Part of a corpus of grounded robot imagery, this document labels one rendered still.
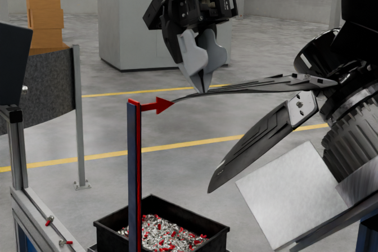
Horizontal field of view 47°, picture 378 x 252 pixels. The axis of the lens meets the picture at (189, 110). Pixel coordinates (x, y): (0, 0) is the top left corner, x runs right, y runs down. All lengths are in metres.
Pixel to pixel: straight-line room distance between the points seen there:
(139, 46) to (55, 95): 4.36
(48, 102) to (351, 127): 2.14
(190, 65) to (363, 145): 0.31
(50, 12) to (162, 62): 2.64
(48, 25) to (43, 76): 6.16
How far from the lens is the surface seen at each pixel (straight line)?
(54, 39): 8.81
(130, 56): 6.95
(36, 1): 8.71
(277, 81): 0.72
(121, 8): 6.84
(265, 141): 0.89
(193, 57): 0.62
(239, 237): 2.53
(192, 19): 0.59
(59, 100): 2.76
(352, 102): 0.78
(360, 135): 0.74
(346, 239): 2.68
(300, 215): 0.76
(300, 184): 0.76
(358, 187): 0.72
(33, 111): 2.61
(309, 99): 0.88
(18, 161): 1.10
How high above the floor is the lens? 1.33
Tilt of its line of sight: 16 degrees down
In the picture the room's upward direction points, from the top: 1 degrees clockwise
